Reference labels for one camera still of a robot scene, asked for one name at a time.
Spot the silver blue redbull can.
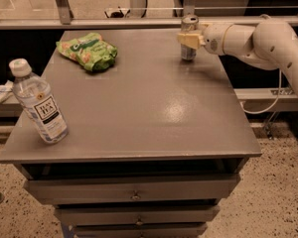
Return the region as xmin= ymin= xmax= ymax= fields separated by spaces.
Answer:
xmin=180 ymin=14 xmax=199 ymax=61

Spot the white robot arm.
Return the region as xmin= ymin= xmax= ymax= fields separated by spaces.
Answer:
xmin=177 ymin=18 xmax=298 ymax=97

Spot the green snack bag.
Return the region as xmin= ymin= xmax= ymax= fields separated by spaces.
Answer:
xmin=57 ymin=33 xmax=118 ymax=72

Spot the grey drawer cabinet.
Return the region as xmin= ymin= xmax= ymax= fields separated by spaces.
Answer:
xmin=0 ymin=28 xmax=263 ymax=238

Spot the top grey drawer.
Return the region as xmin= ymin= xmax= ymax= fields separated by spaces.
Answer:
xmin=24 ymin=174 xmax=240 ymax=205

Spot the grey drawer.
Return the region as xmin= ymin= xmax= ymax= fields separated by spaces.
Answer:
xmin=24 ymin=174 xmax=240 ymax=205
xmin=74 ymin=223 xmax=207 ymax=238
xmin=55 ymin=205 xmax=220 ymax=226

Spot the clear plastic tea bottle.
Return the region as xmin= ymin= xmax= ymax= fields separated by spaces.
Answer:
xmin=9 ymin=59 xmax=69 ymax=144

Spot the middle grey drawer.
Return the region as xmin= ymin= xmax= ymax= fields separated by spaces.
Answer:
xmin=55 ymin=205 xmax=220 ymax=226

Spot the bottom grey drawer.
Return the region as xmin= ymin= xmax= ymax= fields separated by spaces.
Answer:
xmin=74 ymin=223 xmax=207 ymax=238

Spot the white cable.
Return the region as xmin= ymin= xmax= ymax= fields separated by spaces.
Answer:
xmin=241 ymin=68 xmax=283 ymax=116

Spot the metal railing frame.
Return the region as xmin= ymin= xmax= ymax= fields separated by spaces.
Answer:
xmin=0 ymin=0 xmax=298 ymax=30

